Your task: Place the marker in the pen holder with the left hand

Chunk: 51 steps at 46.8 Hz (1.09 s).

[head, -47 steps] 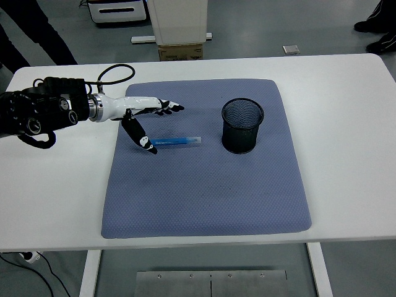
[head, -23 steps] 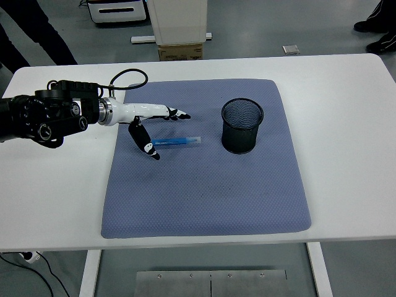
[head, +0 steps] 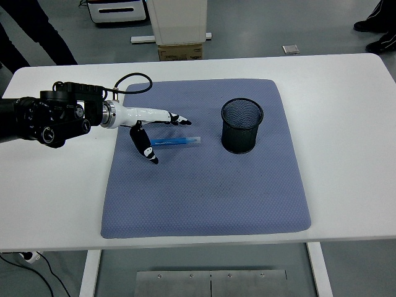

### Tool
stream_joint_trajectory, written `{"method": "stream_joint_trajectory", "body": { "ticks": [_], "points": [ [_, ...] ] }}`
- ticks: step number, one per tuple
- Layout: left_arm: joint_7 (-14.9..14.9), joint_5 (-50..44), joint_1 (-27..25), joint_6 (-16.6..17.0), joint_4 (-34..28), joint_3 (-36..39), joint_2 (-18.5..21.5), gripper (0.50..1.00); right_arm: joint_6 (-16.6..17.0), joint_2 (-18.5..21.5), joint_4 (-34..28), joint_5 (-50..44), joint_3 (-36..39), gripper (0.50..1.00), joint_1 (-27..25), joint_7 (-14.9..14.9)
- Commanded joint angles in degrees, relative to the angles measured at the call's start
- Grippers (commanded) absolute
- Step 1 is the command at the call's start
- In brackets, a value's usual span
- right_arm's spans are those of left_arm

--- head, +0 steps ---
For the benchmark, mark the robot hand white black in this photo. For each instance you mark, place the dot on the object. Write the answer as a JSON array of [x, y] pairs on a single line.
[[136, 114]]

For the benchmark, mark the blue marker clear cap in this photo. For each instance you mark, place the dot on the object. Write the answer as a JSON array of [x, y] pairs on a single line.
[[176, 141]]

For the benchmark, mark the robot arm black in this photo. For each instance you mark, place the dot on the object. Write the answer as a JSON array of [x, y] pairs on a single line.
[[55, 114]]

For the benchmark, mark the black mesh pen holder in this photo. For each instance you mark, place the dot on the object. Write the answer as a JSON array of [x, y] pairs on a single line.
[[239, 139]]

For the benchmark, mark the white base bar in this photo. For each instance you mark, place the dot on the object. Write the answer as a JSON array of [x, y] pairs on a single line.
[[142, 39]]

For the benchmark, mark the brown cardboard box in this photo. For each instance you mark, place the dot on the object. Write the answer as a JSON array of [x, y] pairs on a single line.
[[179, 52]]

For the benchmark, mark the blue-grey textured mat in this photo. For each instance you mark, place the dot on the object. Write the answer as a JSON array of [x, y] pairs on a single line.
[[201, 191]]

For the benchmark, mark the white cabinet unit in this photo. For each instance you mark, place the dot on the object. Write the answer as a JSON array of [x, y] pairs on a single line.
[[179, 21]]

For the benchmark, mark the white device with dark slot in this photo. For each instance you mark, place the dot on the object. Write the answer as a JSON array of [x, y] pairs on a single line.
[[117, 10]]

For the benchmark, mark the person in dark trousers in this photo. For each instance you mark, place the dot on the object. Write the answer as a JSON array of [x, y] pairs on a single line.
[[52, 46]]

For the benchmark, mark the silver floor socket plate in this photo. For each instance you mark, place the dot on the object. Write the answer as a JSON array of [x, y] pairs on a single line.
[[290, 49]]

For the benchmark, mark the white table leg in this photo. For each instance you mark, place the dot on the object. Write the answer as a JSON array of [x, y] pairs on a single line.
[[89, 275], [318, 272]]

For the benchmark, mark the person in striped trousers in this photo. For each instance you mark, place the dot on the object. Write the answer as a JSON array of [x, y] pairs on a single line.
[[380, 21]]

